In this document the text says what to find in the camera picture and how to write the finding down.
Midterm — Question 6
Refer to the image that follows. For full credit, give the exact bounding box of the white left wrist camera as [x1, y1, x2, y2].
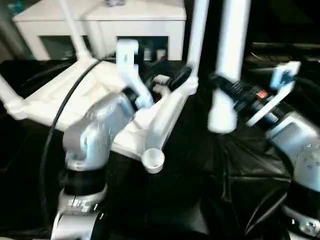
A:
[115, 38, 155, 109]

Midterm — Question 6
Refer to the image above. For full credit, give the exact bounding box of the white glass-door cabinet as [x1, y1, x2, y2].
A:
[11, 0, 189, 61]

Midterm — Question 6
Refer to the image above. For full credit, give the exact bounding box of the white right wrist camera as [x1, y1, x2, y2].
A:
[245, 60, 303, 128]

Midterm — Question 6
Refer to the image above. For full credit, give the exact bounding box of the black plastic mat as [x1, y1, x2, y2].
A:
[0, 57, 320, 240]

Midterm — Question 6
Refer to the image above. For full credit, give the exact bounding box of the black long bar device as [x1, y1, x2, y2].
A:
[251, 41, 320, 50]

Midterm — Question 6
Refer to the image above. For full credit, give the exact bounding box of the white plastic table top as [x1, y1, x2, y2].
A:
[7, 58, 200, 175]

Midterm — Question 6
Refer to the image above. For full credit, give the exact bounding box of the white plastic table leg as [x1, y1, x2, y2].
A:
[208, 0, 253, 134]
[58, 0, 95, 61]
[185, 0, 211, 84]
[0, 74, 29, 119]

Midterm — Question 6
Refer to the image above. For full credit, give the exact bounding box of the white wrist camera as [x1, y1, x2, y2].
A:
[115, 38, 155, 109]
[245, 60, 303, 128]

